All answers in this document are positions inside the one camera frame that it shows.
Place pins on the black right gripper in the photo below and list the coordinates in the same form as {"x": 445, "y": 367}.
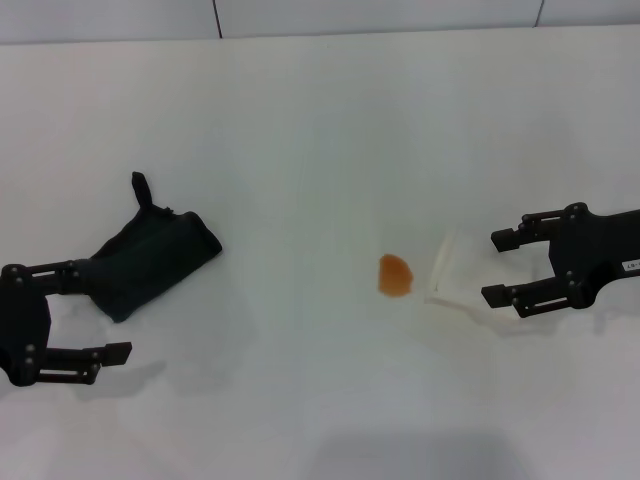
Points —
{"x": 600, "y": 255}

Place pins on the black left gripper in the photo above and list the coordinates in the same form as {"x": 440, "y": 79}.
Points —
{"x": 22, "y": 320}

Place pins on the white paper cup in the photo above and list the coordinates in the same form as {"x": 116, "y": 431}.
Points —
{"x": 442, "y": 265}

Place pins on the dark blue rag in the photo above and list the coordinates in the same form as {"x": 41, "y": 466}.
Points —
{"x": 150, "y": 260}

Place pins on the orange liquid stain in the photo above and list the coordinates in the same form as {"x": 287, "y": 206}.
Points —
{"x": 395, "y": 275}

